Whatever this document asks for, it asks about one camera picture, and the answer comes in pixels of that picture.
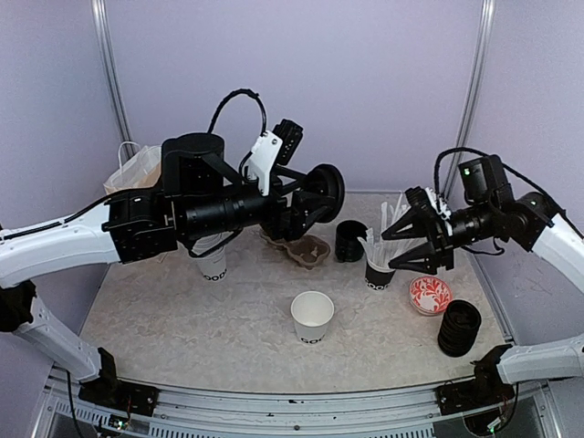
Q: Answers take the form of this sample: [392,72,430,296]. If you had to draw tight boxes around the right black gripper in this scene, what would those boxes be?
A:
[383,198,498,274]

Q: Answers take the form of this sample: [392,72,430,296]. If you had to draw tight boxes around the stack of black cup lids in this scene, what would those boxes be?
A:
[437,299,482,358]

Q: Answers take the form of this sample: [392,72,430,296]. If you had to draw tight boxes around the single white paper cup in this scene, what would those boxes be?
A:
[290,291,335,345]

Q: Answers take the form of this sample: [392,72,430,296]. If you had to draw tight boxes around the stack of white paper cups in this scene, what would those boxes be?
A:
[193,234,227,283]

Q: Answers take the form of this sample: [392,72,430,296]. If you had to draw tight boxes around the brown paper bag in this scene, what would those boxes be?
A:
[103,141,162,194]

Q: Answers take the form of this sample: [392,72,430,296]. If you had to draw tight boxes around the black cup lid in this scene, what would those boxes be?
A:
[302,163,345,224]

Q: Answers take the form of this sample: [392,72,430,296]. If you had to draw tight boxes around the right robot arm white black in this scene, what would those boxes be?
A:
[381,151,583,405]

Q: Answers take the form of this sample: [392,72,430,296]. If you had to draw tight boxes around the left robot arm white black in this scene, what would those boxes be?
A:
[1,120,345,406]

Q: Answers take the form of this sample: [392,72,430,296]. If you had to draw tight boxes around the red white patterned bowl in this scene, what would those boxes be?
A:
[409,276,454,316]

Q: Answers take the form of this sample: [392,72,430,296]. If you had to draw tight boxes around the brown cardboard cup carrier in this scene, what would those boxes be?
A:
[259,230,330,270]

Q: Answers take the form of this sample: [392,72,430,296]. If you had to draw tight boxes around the black cup holding straws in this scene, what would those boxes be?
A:
[364,260,396,291]

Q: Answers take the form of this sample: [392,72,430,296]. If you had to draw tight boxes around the stack of black cup sleeves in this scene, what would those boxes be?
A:
[335,220,367,263]

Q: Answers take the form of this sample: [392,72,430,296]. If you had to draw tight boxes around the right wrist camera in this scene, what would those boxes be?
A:
[405,186,452,222]

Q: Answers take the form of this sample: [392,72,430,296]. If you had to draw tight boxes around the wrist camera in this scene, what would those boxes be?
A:
[405,186,452,222]
[244,119,304,196]

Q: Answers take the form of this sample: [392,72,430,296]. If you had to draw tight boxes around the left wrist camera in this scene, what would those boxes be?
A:
[244,119,304,196]

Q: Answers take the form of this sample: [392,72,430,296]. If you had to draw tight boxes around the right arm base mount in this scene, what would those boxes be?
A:
[434,344,516,415]

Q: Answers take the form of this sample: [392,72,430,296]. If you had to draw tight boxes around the aluminium front frame rail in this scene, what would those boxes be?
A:
[27,368,567,437]

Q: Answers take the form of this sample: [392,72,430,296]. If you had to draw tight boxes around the left aluminium corner post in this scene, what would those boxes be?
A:
[90,0,135,141]

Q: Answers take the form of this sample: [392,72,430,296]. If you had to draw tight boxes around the aluminium corner post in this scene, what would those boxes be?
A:
[438,0,496,200]
[90,0,135,141]

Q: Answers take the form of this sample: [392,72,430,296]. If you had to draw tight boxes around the right aluminium corner post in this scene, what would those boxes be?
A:
[438,0,496,200]

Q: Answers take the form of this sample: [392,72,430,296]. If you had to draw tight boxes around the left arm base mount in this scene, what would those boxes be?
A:
[78,347,160,417]

